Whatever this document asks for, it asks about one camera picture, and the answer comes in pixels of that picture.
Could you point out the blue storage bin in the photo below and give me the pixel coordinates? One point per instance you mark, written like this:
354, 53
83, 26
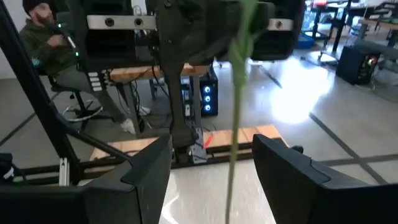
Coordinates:
304, 42

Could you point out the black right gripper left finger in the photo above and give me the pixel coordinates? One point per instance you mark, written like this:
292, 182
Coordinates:
152, 174

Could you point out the person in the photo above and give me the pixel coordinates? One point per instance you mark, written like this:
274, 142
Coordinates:
40, 53

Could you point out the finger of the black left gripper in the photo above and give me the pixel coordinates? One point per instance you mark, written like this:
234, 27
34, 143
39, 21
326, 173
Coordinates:
265, 17
192, 28

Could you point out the black table frame rail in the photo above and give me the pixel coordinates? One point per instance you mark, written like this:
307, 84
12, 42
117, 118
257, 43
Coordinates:
217, 157

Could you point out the wooden table end board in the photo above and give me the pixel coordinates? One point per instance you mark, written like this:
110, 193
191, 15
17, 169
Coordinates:
224, 137

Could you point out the silver frame corner bracket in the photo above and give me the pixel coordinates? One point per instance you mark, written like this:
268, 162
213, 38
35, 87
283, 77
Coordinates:
64, 171

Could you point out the silver arm base bracket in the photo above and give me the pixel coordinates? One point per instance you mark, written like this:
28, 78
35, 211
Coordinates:
199, 154

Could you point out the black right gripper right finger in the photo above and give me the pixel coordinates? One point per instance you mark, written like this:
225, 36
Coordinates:
286, 177

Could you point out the black office chair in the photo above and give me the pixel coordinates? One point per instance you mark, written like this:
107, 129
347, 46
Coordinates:
79, 102

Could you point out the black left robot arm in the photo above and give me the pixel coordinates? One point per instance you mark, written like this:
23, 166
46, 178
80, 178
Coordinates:
178, 102

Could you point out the black computer with blue fans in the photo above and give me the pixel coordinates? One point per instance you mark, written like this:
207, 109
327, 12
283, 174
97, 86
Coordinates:
208, 93

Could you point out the black frame diagonal brace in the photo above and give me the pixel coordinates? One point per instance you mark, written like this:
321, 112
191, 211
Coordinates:
99, 144

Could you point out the wooden workbench top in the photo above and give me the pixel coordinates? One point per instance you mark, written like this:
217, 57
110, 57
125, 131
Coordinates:
130, 74

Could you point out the pink tulip with green stem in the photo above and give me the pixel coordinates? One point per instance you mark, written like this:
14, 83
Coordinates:
237, 93

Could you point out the black computer with red light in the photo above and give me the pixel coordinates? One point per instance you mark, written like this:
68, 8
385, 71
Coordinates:
354, 65

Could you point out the black frame post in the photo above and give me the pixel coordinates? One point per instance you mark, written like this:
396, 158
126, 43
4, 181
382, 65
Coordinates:
34, 102

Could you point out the person's hand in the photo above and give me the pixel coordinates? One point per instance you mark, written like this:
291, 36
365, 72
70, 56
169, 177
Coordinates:
56, 40

